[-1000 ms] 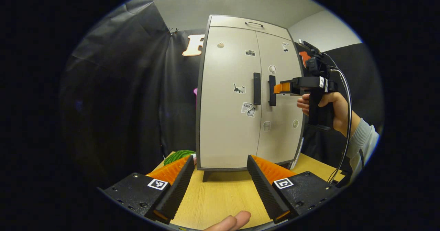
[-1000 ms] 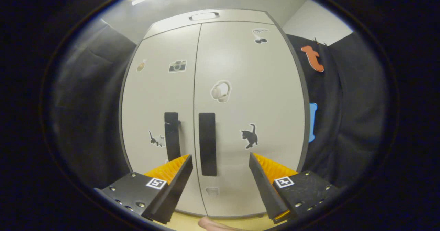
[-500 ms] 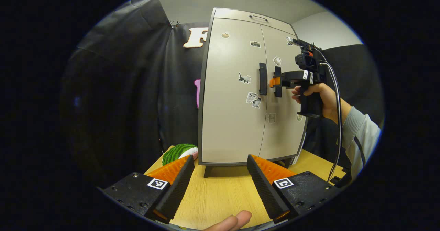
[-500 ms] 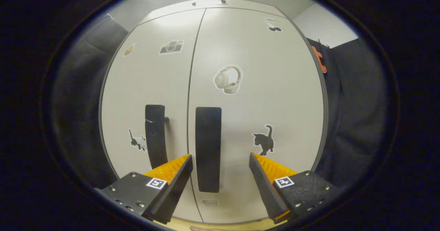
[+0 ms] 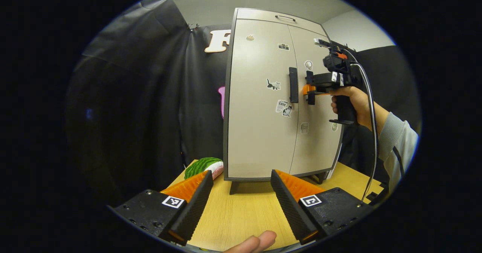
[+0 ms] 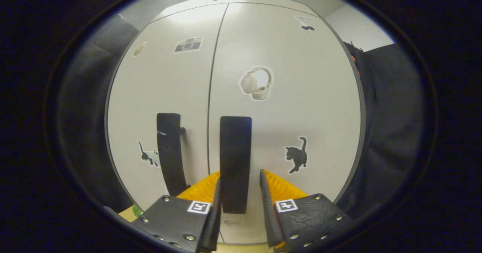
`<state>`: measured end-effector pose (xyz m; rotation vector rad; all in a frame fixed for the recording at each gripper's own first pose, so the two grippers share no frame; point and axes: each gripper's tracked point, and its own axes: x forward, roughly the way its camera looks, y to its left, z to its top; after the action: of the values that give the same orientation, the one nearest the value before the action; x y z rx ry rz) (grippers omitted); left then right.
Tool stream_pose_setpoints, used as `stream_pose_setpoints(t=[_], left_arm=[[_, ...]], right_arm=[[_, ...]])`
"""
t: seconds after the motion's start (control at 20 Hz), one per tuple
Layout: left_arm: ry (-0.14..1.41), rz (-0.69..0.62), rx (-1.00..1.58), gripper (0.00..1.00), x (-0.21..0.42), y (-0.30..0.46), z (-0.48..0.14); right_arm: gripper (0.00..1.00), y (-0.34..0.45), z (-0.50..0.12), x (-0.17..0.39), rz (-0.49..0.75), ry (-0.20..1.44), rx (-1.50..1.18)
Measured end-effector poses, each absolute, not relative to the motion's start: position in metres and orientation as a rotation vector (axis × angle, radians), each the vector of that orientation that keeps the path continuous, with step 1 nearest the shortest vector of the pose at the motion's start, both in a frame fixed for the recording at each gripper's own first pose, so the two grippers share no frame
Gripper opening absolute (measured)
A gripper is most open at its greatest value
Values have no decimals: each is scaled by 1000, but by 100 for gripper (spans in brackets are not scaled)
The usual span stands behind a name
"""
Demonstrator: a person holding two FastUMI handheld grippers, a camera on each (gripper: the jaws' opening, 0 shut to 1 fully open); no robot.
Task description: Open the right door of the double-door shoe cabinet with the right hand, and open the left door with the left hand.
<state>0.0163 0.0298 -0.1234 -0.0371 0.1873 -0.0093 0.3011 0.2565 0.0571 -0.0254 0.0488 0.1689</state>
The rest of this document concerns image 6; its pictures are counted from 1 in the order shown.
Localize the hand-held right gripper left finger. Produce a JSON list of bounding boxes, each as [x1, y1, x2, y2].
[[130, 170, 223, 253]]

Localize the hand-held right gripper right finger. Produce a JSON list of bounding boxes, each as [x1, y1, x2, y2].
[[259, 169, 356, 251]]

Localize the white cabinet door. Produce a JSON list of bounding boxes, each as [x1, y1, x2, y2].
[[105, 3, 229, 212], [208, 3, 366, 245]]

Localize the white double-door shoe cabinet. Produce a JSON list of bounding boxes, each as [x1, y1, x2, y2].
[[105, 0, 366, 246]]

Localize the white cabinet drawer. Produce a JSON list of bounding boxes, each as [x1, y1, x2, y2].
[[151, 0, 320, 22]]

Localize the black backdrop cloth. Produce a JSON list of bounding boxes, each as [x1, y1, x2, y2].
[[56, 14, 426, 219]]

